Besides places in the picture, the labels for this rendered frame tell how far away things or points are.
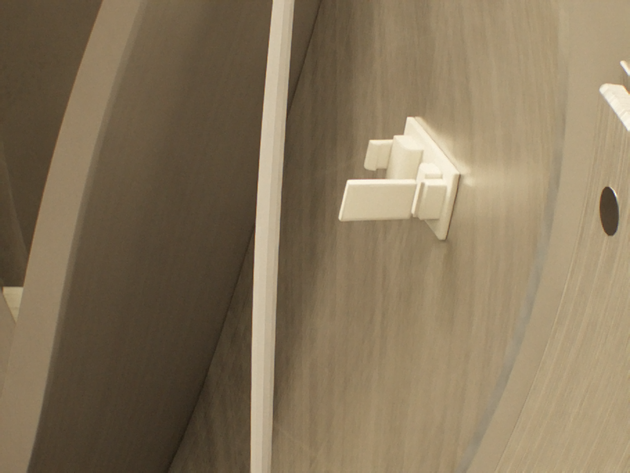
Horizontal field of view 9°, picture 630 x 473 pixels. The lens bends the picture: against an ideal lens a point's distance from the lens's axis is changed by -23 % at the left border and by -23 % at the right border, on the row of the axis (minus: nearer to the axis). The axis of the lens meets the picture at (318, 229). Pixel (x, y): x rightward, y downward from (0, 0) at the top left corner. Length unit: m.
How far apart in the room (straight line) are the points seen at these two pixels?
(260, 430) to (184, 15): 0.09
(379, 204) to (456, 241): 0.02
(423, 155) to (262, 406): 0.06
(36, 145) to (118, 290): 0.81
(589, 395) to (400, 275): 0.11
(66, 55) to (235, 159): 0.85
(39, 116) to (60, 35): 0.05
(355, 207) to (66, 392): 0.13
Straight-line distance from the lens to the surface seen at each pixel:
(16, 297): 1.64
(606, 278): 0.84
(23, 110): 1.81
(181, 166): 0.98
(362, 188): 0.92
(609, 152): 0.84
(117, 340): 1.01
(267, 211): 0.93
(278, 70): 0.92
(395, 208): 0.92
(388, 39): 0.94
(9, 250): 1.67
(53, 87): 1.83
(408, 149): 0.93
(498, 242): 0.91
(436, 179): 0.92
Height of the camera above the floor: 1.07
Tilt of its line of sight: 8 degrees down
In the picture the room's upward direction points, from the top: straight up
